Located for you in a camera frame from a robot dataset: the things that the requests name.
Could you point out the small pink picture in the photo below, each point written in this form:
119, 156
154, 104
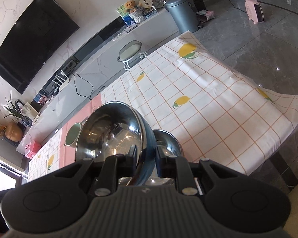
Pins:
43, 100

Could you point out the blue steel-lined bowl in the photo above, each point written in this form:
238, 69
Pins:
109, 129

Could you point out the round white stool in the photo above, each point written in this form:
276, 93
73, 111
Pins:
130, 50

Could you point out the grey metal trash can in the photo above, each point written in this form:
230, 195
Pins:
182, 13

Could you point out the white photo frame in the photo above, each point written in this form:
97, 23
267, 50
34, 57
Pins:
28, 109

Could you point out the round paper hand fan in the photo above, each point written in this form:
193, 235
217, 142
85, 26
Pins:
145, 2

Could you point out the dark blue vase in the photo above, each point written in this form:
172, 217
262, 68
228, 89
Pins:
27, 121

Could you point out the black wall television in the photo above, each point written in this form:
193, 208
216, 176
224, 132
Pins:
32, 42

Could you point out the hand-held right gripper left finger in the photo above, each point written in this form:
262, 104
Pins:
132, 155

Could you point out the brown teddy bear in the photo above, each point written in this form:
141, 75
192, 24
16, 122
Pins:
130, 5

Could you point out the white woven basket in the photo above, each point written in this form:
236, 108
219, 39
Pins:
137, 16

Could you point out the white marble media console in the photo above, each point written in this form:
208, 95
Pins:
94, 64

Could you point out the orange steel-lined bowl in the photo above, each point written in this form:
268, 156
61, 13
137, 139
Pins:
167, 141

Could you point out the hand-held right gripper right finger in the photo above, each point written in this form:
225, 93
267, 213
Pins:
160, 160

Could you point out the pink space heater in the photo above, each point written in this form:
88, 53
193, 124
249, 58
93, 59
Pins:
254, 11

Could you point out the green plant in vase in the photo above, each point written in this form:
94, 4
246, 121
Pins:
13, 109

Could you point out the green ceramic bowl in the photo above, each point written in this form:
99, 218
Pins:
73, 135

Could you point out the decorative display plate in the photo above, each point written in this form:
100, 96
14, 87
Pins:
157, 2

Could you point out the pink storage box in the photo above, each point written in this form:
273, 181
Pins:
32, 148

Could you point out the white wifi router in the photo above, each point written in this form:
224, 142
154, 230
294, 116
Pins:
60, 80

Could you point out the patterned fabric slippers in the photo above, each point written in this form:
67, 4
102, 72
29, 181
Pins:
205, 15

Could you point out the brown round vase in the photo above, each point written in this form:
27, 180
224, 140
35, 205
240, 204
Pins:
14, 132

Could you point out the lemon print checked tablecloth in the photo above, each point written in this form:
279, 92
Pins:
201, 109

